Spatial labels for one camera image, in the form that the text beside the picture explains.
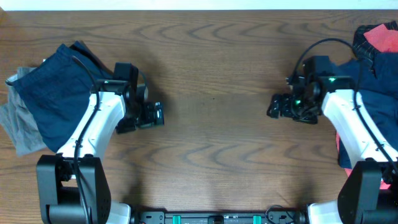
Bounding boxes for navy blue shorts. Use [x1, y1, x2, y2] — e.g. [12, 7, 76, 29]
[12, 41, 112, 152]

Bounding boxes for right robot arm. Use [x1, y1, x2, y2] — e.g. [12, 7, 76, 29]
[267, 77, 397, 223]

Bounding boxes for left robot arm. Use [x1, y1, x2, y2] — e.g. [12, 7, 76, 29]
[36, 80, 164, 223]

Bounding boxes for navy garment in pile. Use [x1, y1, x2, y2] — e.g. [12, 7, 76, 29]
[333, 53, 397, 149]

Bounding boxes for dark plaid garment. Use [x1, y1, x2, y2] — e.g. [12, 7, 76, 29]
[353, 21, 397, 73]

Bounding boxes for red garment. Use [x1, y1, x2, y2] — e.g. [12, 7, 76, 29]
[335, 21, 397, 176]

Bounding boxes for grey folded shorts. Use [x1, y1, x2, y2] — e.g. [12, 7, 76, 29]
[1, 67, 47, 156]

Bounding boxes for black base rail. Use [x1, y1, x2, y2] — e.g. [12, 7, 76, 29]
[129, 205, 309, 224]

